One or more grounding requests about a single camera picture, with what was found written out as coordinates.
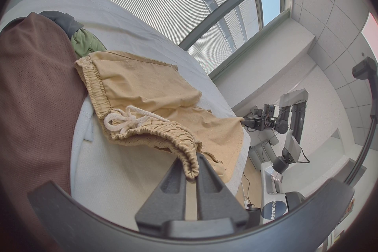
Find black cable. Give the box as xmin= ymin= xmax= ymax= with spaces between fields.
xmin=242 ymin=175 xmax=255 ymax=208

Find bed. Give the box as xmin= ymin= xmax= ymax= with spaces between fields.
xmin=0 ymin=0 xmax=250 ymax=216

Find green garment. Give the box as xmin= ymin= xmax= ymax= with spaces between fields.
xmin=70 ymin=29 xmax=107 ymax=58

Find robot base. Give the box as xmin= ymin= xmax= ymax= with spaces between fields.
xmin=248 ymin=139 xmax=306 ymax=226

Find tan shorts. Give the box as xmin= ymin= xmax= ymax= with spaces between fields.
xmin=74 ymin=50 xmax=245 ymax=183

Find black garment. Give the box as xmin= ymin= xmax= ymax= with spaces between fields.
xmin=39 ymin=10 xmax=84 ymax=40

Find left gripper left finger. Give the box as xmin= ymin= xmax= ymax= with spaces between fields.
xmin=134 ymin=156 xmax=189 ymax=233

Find white garment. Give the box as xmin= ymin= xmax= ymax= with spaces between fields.
xmin=77 ymin=93 xmax=96 ymax=143

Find brown shorts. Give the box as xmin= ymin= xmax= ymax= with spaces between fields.
xmin=0 ymin=12 xmax=89 ymax=198

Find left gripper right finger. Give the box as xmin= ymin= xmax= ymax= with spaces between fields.
xmin=197 ymin=153 xmax=250 ymax=231

